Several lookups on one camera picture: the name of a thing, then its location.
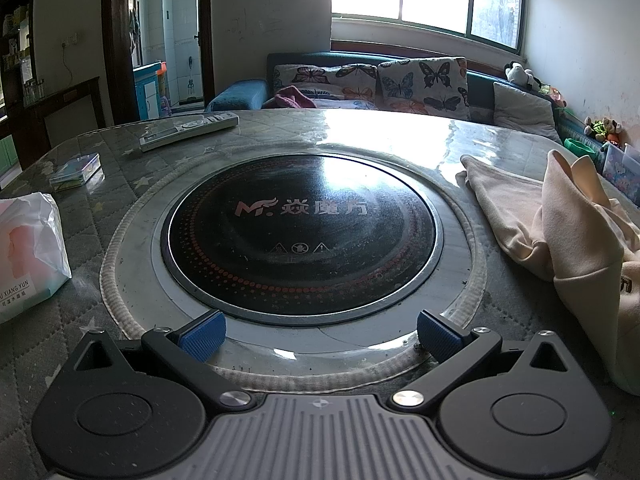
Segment green cabinet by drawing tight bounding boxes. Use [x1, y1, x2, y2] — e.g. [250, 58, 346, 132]
[0, 135, 23, 176]

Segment dark wooden door frame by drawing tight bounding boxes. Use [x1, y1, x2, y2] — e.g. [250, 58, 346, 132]
[101, 0, 216, 121]

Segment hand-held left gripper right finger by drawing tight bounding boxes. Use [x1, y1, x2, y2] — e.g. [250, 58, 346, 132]
[390, 310, 577, 411]

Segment small brown plush toys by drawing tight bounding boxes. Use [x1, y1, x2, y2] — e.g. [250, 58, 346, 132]
[584, 117, 623, 148]

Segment white tissue pack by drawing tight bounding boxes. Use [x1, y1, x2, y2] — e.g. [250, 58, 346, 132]
[0, 192, 72, 325]

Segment grey remote control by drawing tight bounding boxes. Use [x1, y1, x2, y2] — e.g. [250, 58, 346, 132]
[139, 112, 240, 153]

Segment square butterfly print pillow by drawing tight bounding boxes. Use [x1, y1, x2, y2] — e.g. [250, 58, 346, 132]
[376, 56, 472, 122]

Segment dark wooden cabinet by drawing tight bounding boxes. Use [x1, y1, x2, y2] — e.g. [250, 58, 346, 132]
[22, 76, 107, 171]

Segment blue and white toy cabinet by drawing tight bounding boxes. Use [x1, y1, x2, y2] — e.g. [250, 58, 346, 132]
[134, 61, 173, 118]

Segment clear plastic storage box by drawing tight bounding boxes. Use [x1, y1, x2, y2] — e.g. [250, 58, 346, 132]
[600, 142, 640, 206]

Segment cream sweater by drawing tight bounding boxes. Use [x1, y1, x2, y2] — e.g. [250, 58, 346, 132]
[456, 149, 640, 396]

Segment panda plush toy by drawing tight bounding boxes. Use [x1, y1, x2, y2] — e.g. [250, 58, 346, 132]
[504, 61, 543, 93]

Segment dark wall shelf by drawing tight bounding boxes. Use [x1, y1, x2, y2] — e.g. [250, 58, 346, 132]
[0, 0, 38, 126]

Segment small clear plastic box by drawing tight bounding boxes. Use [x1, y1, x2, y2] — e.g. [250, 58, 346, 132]
[49, 154, 103, 188]

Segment round black induction cooktop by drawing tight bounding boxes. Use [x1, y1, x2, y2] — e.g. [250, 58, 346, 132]
[161, 154, 445, 322]

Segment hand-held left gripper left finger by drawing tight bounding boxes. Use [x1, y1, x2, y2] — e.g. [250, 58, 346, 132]
[64, 310, 253, 411]

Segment grey pillow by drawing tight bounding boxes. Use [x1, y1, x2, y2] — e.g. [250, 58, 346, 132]
[492, 81, 563, 145]

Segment wide butterfly print pillow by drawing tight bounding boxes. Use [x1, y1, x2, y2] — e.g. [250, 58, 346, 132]
[274, 63, 379, 111]

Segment pink cloth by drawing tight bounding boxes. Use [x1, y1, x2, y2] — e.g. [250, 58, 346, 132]
[262, 86, 317, 110]

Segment green bowl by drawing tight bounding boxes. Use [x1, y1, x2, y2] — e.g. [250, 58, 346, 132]
[564, 137, 603, 156]

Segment teal sofa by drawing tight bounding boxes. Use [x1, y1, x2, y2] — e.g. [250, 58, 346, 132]
[205, 51, 640, 196]

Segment grey quilted table cover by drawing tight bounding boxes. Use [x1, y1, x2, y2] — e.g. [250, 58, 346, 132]
[0, 109, 640, 480]

